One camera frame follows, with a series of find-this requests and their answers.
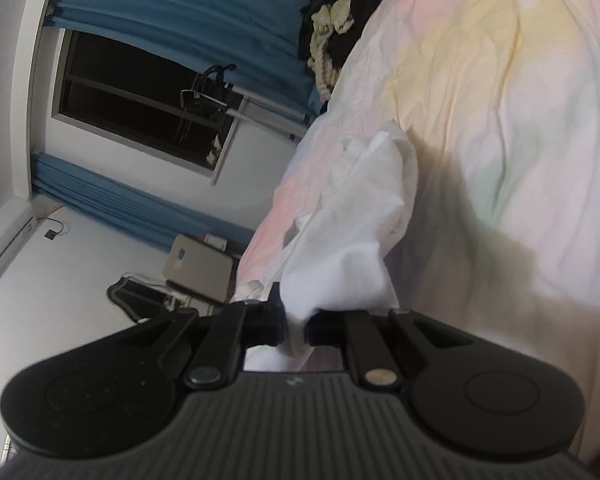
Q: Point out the pastel bed sheet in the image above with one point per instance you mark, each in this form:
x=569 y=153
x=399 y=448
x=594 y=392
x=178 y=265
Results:
x=505 y=135

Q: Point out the dark window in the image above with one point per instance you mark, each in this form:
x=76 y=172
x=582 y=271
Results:
x=130 y=95

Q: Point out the wide blue curtain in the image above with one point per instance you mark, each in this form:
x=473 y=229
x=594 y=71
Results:
x=205 y=5

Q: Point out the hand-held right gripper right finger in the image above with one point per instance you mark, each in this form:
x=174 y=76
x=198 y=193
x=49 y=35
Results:
x=314 y=331

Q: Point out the white air conditioner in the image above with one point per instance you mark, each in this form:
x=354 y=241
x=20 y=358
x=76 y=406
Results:
x=2 y=255

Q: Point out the tripod stand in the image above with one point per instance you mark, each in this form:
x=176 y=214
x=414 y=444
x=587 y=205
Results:
x=210 y=95

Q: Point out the beige chair with black frame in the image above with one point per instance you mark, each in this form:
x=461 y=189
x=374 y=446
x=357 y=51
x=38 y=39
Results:
x=200 y=265

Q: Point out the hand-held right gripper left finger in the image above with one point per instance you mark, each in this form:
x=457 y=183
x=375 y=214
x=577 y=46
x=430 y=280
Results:
x=278 y=321

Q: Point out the narrow blue curtain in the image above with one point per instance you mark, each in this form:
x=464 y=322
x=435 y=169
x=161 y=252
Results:
x=130 y=200

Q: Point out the white garment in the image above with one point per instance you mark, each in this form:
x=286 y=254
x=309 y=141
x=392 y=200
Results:
x=355 y=240

